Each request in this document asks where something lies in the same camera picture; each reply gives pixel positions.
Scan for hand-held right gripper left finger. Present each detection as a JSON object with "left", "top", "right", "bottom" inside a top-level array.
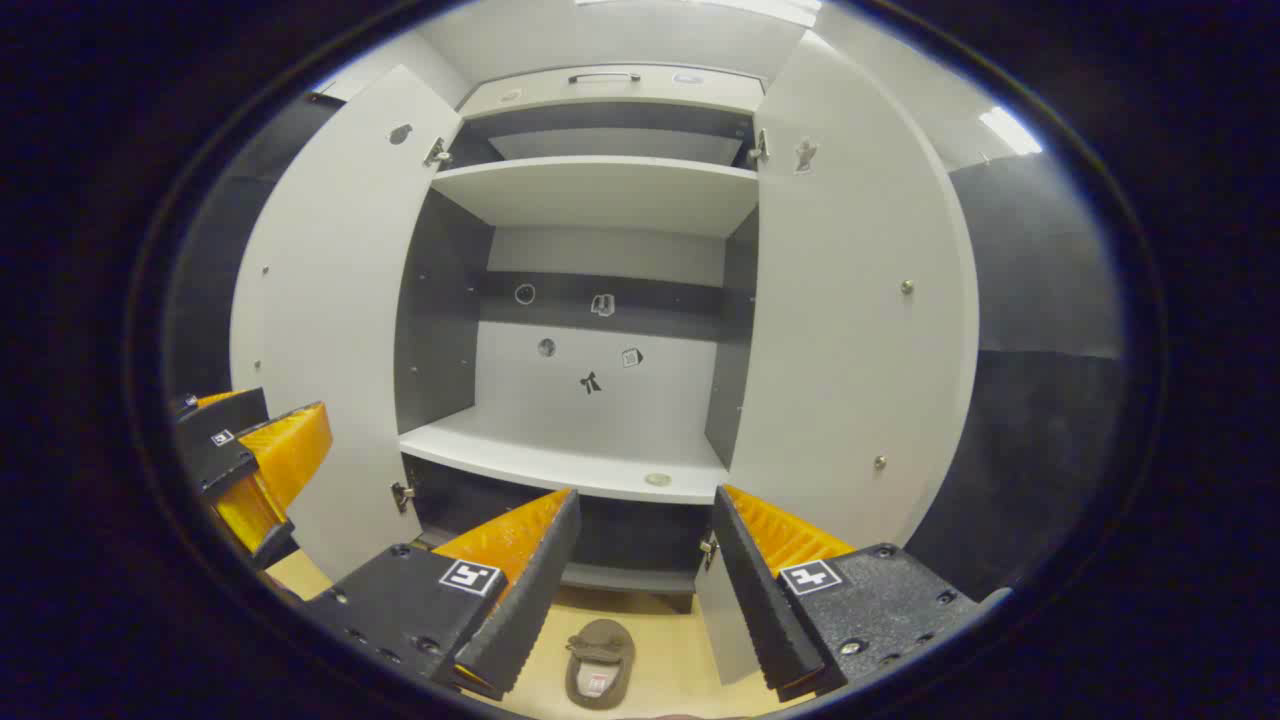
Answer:
[{"left": 300, "top": 488, "right": 583, "bottom": 701}]

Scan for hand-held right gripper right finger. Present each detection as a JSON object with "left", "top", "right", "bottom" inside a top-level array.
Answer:
[{"left": 710, "top": 485, "right": 986, "bottom": 703}]

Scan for brown fuzzy shoe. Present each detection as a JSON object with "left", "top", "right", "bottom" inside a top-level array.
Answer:
[{"left": 564, "top": 618, "right": 637, "bottom": 712}]

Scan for white shoe cabinet door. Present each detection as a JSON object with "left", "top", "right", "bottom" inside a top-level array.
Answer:
[
  {"left": 693, "top": 30, "right": 981, "bottom": 689},
  {"left": 230, "top": 65, "right": 463, "bottom": 583}
]

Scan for white shoe cabinet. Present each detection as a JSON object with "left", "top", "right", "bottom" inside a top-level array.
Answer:
[{"left": 395, "top": 62, "right": 767, "bottom": 616}]

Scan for white cabinet drawer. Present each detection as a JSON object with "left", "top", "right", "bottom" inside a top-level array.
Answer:
[{"left": 458, "top": 63, "right": 767, "bottom": 123}]

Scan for small ceiling light panel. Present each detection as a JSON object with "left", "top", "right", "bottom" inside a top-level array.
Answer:
[{"left": 978, "top": 105, "right": 1044, "bottom": 157}]

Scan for long ceiling light panel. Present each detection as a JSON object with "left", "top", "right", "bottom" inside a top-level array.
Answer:
[{"left": 575, "top": 0, "right": 823, "bottom": 29}]

